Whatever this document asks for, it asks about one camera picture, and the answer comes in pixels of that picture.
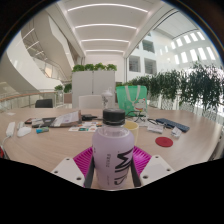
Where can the leafy green hedge row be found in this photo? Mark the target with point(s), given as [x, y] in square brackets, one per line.
[186, 85]

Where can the white computer mouse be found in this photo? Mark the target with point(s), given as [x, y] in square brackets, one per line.
[24, 132]

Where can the colourful sticker sheet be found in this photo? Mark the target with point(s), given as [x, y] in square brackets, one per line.
[83, 127]

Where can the pale yellow cup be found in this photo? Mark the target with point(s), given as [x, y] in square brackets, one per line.
[134, 128]

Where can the dark blue keyboard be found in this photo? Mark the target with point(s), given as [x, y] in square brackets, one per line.
[173, 125]

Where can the green cat-print tote bag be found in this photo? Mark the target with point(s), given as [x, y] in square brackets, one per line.
[128, 98]

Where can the purple drink bottle black cap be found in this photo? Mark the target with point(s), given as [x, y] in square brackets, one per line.
[112, 153]

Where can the clear plastic tumbler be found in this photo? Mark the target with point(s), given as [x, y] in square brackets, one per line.
[107, 98]

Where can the small clear plastic packet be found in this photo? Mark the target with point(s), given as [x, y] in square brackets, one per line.
[176, 132]

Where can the black power adapter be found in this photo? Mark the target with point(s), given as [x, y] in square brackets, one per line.
[88, 117]

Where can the white power strip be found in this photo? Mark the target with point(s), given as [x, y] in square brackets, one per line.
[10, 129]

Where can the tall white cabinet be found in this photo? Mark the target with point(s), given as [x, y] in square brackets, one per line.
[90, 88]

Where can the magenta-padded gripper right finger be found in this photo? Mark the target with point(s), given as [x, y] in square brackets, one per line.
[143, 160]

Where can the small black red case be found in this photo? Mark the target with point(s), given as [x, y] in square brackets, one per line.
[30, 120]

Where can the white paper sheet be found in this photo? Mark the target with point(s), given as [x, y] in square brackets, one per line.
[10, 113]

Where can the potted shrubs in wooden planter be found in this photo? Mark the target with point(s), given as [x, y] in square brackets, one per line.
[66, 88]

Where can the small white oval gadget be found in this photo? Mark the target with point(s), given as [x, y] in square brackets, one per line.
[20, 125]

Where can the white printed card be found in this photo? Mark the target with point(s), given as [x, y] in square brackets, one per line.
[155, 128]

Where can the black flat pouch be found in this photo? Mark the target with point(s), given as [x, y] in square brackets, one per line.
[46, 121]

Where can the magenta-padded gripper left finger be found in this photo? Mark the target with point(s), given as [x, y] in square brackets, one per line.
[81, 160]

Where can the small teal marker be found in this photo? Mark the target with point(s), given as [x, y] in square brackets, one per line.
[42, 130]

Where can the flat round red coaster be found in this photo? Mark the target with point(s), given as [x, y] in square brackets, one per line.
[164, 142]

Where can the black office chair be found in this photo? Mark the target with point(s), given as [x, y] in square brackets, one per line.
[44, 103]

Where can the low green shrub row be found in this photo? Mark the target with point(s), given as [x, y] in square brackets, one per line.
[95, 67]

